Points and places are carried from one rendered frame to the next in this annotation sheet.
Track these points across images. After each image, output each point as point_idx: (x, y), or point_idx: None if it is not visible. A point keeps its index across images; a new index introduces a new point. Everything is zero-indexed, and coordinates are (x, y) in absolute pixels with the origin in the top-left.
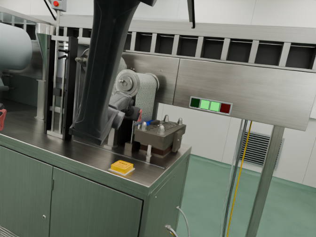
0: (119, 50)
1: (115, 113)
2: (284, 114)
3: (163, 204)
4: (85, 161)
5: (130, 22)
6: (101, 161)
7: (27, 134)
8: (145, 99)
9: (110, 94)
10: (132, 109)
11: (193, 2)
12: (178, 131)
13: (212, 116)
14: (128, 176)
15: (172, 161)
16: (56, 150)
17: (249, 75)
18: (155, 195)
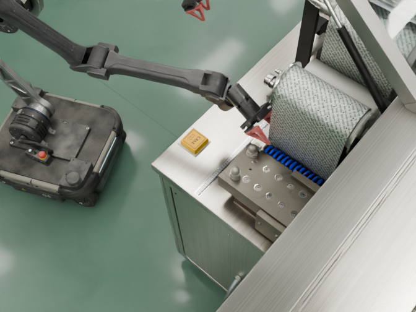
0: (17, 26)
1: (87, 65)
2: None
3: (205, 227)
4: (216, 108)
5: (8, 18)
6: (218, 124)
7: None
8: (301, 134)
9: (53, 46)
10: (246, 115)
11: (346, 48)
12: (272, 220)
13: None
14: (177, 147)
15: (223, 214)
16: (250, 78)
17: None
18: (174, 191)
